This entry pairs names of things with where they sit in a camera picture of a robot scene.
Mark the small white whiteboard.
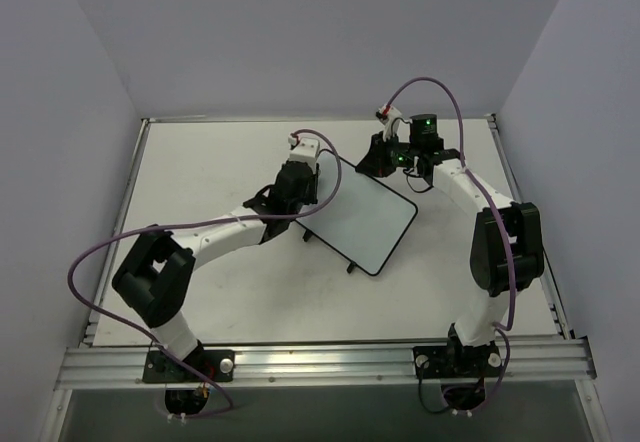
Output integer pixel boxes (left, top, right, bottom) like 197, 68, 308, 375
297, 149, 418, 277

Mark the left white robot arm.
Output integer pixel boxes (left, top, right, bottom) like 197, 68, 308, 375
112, 158, 319, 381

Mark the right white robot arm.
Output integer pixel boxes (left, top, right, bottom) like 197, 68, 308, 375
356, 106, 544, 375

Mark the black thin cable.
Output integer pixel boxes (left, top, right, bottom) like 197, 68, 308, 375
402, 164, 435, 194

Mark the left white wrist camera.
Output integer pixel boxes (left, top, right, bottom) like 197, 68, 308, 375
287, 134, 320, 172

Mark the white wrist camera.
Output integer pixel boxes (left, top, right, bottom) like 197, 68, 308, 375
287, 134, 320, 172
375, 105, 409, 141

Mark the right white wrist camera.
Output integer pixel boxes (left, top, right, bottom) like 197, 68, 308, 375
375, 105, 409, 141

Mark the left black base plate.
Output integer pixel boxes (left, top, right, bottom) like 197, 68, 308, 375
142, 347, 235, 384

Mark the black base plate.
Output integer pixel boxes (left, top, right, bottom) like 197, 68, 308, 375
142, 347, 235, 384
412, 344, 503, 379

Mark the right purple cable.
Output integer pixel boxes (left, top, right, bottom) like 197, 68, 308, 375
374, 77, 516, 416

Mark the purple cable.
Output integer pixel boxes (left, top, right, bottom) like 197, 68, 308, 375
67, 129, 344, 418
374, 77, 516, 416

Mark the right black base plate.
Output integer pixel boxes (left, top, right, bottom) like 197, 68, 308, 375
412, 344, 503, 379

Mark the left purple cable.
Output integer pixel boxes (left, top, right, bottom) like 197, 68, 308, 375
67, 129, 344, 418

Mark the aluminium mounting rail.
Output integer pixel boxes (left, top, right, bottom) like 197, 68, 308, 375
54, 337, 596, 391

